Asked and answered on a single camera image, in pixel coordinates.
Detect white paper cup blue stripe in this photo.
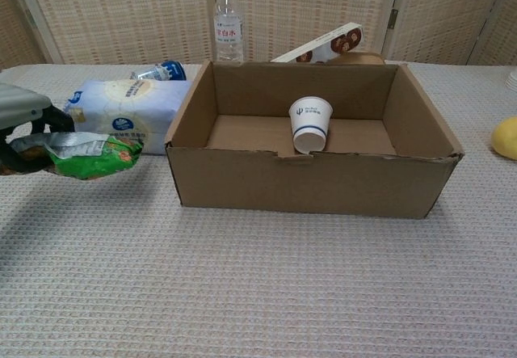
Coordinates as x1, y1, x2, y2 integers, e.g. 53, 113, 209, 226
288, 95, 334, 154

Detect beige woven folding screen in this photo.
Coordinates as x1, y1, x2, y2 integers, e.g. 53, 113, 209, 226
0, 0, 517, 69

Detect open brown cardboard box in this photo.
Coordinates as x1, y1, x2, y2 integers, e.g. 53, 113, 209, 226
164, 60, 465, 220

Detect long white cookie box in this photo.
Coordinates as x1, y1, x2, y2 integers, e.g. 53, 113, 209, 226
269, 23, 364, 65

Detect large pale blue tissue pack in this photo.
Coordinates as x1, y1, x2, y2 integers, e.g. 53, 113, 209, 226
64, 78, 192, 156

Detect green snack packet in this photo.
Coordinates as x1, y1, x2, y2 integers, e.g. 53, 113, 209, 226
10, 131, 145, 181

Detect white woven tablecloth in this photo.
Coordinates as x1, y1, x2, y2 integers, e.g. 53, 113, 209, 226
0, 62, 517, 358

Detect left silver hand black fingers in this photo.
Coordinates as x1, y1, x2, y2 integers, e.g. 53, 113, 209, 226
0, 82, 76, 178

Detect clear plastic water bottle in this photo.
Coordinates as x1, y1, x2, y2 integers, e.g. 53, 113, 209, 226
212, 0, 246, 65

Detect blue and silver drink can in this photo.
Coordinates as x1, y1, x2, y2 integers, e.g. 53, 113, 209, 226
129, 61, 187, 82

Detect yellow fruit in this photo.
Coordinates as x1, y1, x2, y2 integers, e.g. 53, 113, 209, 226
490, 116, 517, 160

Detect brown kraft paper container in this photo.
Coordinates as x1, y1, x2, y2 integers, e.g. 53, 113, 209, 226
326, 51, 387, 66

